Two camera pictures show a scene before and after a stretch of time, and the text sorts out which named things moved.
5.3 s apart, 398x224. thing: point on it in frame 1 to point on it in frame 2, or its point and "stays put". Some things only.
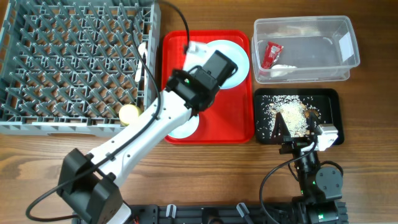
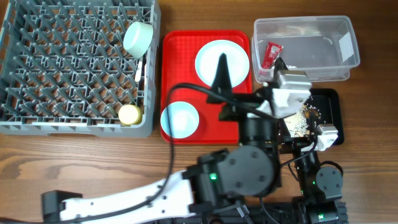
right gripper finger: [313, 122] stays put
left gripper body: [178, 71] to [236, 107]
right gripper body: [294, 145] stays put
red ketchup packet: [271, 55] stays put
